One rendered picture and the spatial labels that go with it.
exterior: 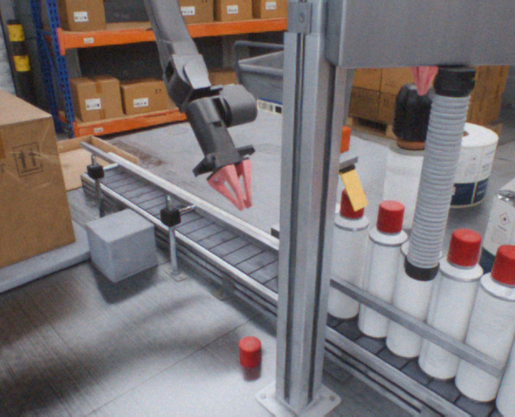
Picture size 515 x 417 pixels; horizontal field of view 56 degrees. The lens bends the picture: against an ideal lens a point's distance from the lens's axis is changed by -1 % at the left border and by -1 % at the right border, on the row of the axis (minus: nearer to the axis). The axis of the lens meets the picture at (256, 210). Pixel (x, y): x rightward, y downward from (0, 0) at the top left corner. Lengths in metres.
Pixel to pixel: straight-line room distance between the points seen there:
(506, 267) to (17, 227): 0.82
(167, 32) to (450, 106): 0.60
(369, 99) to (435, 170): 4.10
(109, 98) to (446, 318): 4.05
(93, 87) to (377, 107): 2.46
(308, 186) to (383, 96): 4.00
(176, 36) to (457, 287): 0.63
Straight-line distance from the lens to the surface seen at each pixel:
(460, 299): 0.63
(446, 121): 0.46
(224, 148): 0.83
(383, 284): 0.69
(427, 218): 0.49
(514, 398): 0.67
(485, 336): 0.63
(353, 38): 0.43
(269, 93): 3.23
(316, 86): 0.47
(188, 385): 0.74
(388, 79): 4.43
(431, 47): 0.45
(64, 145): 1.68
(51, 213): 1.04
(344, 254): 0.70
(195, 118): 0.86
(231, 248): 0.94
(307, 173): 0.49
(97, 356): 0.81
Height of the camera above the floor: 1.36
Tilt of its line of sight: 26 degrees down
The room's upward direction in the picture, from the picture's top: straight up
